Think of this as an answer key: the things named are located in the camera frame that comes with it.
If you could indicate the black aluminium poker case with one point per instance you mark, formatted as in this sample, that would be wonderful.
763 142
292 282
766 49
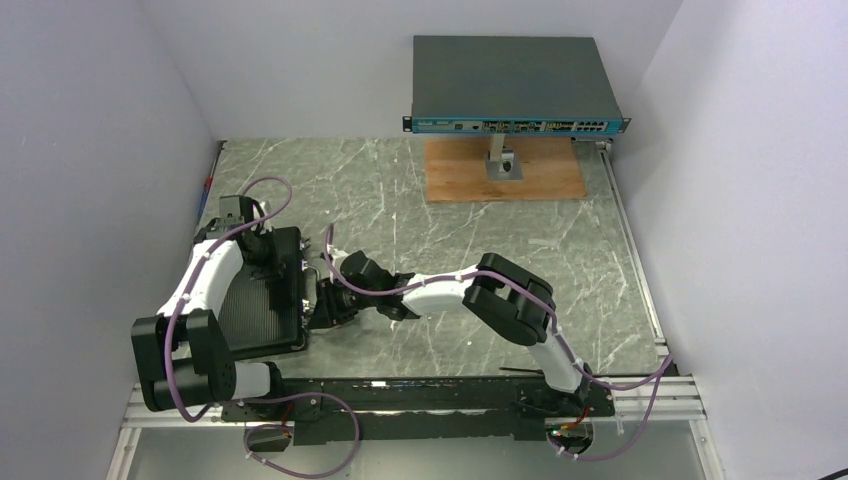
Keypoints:
266 317

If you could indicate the grey metal stand bracket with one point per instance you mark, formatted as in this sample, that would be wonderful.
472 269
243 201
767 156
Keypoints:
502 163

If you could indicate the teal network switch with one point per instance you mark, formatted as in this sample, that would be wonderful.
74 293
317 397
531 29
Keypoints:
517 85

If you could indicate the wooden board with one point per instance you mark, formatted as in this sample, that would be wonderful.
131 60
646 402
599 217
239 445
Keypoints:
456 171

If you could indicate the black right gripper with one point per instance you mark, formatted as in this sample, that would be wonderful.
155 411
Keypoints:
323 317

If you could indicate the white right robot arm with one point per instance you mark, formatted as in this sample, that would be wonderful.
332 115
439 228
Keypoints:
513 302

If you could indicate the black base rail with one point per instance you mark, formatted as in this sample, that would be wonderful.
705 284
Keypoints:
520 406

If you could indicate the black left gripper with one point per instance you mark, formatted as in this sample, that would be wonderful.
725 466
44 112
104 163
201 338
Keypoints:
273 267

